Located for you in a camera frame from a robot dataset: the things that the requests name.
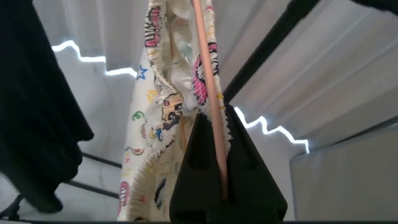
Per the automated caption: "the black T-shirt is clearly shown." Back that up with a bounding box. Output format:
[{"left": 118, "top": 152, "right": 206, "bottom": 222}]
[{"left": 0, "top": 0, "right": 95, "bottom": 214}]

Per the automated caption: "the cream printed garment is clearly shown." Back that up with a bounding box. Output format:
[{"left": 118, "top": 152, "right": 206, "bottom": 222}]
[{"left": 117, "top": 0, "right": 233, "bottom": 222}]

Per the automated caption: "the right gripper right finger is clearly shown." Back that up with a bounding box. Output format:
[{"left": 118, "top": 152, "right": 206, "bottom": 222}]
[{"left": 222, "top": 103, "right": 289, "bottom": 222}]

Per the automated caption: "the white curtain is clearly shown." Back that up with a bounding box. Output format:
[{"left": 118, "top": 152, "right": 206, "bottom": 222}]
[{"left": 32, "top": 0, "right": 398, "bottom": 155}]

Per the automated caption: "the black clothes rack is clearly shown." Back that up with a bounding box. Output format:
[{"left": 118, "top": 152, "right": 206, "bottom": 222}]
[{"left": 0, "top": 0, "right": 398, "bottom": 220}]

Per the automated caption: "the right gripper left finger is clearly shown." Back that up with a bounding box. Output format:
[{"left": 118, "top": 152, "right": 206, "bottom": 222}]
[{"left": 169, "top": 111, "right": 225, "bottom": 222}]

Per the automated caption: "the pink clothes hanger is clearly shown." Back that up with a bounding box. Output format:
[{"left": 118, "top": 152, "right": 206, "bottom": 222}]
[{"left": 191, "top": 0, "right": 229, "bottom": 200}]

